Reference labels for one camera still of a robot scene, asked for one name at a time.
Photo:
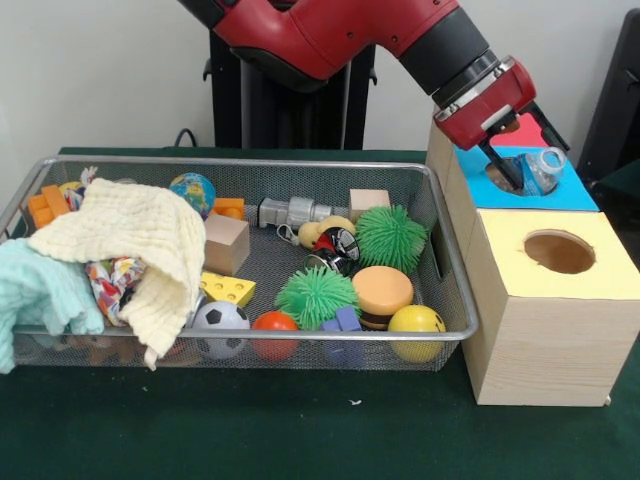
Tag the blue globe ball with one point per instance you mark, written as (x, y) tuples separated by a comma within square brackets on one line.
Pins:
[(192, 192)]

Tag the toy burger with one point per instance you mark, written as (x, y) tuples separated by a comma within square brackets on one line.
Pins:
[(382, 295)]

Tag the large green spiky ball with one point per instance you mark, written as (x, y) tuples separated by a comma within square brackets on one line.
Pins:
[(392, 237)]

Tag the plain wooden cube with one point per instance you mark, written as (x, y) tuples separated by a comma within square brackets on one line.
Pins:
[(369, 202), (227, 245)]

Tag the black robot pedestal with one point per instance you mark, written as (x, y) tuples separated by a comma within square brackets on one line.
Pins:
[(280, 115)]

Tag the black stand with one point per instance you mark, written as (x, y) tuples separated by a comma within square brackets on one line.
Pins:
[(615, 100)]

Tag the yellow toy cheese wedge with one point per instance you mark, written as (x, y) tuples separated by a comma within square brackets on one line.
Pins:
[(227, 289)]

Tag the cream knitted cloth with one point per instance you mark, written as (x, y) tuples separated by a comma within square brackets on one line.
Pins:
[(130, 225)]

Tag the wooden box with three holes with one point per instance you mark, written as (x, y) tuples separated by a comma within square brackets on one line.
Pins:
[(550, 350)]

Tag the toy soccer ball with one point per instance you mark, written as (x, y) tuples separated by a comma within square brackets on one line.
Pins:
[(221, 316)]

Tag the plain orange ball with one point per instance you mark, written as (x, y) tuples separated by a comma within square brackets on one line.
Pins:
[(275, 322)]

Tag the silver mesh bin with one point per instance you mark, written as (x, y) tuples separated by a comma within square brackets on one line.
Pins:
[(360, 352)]

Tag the crushed clear plastic bottle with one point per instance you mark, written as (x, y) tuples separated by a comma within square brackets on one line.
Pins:
[(537, 172)]

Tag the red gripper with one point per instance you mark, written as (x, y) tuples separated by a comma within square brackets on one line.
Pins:
[(487, 107)]

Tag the dark green table cloth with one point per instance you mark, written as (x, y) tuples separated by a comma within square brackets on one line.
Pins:
[(622, 182), (300, 430)]

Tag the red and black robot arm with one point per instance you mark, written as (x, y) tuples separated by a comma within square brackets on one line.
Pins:
[(350, 35)]

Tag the mint knitted cloth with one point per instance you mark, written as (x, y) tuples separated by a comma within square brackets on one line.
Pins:
[(40, 290)]

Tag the yellow smiley ball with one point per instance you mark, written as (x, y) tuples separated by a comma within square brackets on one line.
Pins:
[(416, 319)]

